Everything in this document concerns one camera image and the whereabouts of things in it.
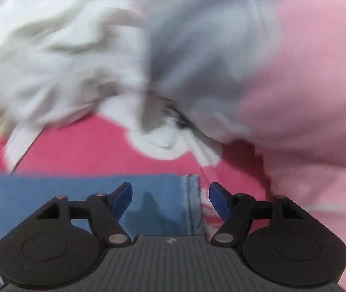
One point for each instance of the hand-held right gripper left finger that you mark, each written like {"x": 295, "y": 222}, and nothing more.
{"x": 121, "y": 200}

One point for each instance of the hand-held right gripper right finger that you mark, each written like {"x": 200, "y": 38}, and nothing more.
{"x": 220, "y": 202}

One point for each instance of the blue denim jeans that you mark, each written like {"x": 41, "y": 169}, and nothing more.
{"x": 69, "y": 188}

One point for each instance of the pink floral blanket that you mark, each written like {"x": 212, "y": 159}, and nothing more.
{"x": 84, "y": 149}

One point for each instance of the light pink cloth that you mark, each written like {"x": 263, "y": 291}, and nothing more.
{"x": 312, "y": 97}

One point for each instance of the grey cloth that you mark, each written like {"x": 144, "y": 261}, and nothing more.
{"x": 197, "y": 51}

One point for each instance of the white cloth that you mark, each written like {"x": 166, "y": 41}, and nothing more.
{"x": 54, "y": 51}

